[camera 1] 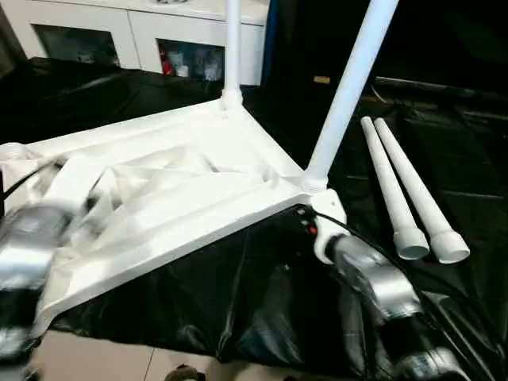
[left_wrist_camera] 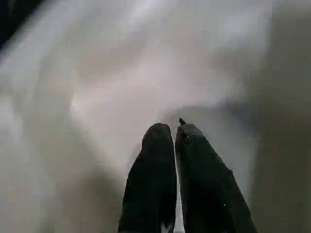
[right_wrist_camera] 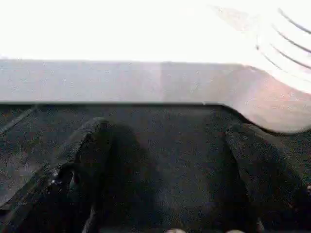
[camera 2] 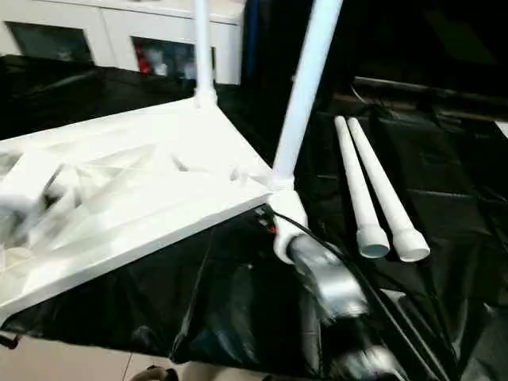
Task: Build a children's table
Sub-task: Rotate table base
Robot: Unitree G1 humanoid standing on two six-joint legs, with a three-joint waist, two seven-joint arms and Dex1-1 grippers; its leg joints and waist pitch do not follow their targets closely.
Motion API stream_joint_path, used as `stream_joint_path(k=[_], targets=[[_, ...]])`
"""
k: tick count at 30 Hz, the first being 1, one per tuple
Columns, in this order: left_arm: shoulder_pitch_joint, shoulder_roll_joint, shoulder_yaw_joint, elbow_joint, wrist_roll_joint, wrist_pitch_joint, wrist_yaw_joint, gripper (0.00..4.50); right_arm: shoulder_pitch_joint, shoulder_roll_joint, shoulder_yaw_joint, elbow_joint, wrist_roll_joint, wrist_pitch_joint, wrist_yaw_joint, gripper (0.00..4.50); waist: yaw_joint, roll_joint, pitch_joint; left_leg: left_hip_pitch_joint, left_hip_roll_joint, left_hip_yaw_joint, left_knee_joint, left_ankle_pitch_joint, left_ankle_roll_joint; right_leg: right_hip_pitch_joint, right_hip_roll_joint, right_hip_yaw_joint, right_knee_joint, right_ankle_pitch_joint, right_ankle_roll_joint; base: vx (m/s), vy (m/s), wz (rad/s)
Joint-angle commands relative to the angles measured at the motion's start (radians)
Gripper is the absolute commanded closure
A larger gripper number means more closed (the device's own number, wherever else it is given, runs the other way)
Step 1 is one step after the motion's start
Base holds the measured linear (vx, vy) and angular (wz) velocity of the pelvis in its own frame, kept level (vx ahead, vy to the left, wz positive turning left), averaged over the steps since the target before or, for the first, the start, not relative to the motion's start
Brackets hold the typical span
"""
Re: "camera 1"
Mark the white plastic table top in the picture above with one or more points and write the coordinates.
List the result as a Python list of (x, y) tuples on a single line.
[(178, 178)]

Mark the small yellow label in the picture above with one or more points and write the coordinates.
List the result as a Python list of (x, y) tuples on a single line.
[(322, 79)]

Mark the black mat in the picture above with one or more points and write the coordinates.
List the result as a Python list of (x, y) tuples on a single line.
[(238, 297)]

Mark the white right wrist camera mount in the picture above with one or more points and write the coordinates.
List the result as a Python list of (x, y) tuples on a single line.
[(331, 206)]

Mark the white glass-door cabinet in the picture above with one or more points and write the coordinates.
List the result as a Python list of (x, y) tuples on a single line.
[(99, 20)]

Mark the black and white bundle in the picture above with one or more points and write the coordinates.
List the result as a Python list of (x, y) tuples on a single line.
[(170, 1)]

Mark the black panel with blue edge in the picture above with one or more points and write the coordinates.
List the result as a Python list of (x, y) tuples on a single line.
[(274, 39)]

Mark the white plastic table leg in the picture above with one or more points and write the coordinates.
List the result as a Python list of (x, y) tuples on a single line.
[(232, 47), (349, 87), (416, 190), (389, 190)]

